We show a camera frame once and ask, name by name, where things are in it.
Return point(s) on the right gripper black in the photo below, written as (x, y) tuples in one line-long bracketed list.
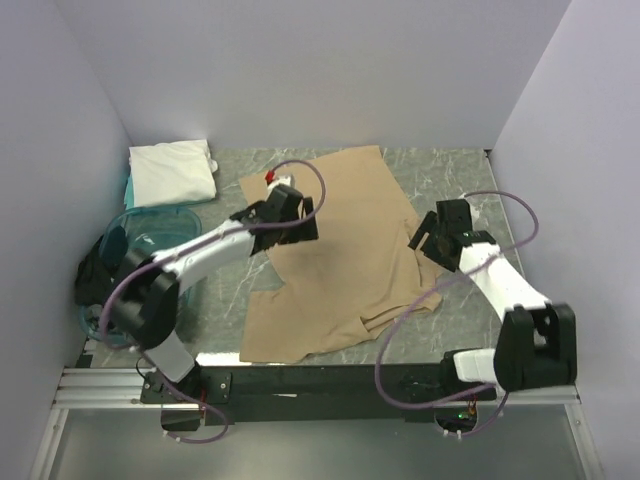
[(431, 219)]

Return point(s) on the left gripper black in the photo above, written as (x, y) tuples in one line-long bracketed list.
[(303, 231)]

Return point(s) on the beige t shirt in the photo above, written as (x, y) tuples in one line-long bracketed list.
[(345, 287)]

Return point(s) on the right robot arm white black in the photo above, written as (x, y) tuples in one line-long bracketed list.
[(537, 344)]

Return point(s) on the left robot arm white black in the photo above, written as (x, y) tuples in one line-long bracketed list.
[(144, 301)]

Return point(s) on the folded white t shirt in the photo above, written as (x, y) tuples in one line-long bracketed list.
[(173, 173)]

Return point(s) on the teal transparent plastic basket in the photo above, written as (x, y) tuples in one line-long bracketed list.
[(148, 229)]

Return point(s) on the black base beam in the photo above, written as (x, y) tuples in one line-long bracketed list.
[(311, 392)]

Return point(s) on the folded teal t shirt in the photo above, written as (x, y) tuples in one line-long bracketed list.
[(128, 200)]

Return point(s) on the black t shirt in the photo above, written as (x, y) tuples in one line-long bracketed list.
[(95, 273)]

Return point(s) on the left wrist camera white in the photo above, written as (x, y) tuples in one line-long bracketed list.
[(273, 180)]

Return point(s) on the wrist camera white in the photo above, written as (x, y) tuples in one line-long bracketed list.
[(475, 210), (273, 180)]

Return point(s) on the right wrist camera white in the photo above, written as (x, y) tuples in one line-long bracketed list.
[(475, 210)]

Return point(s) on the aluminium rail frame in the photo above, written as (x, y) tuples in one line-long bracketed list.
[(99, 429)]

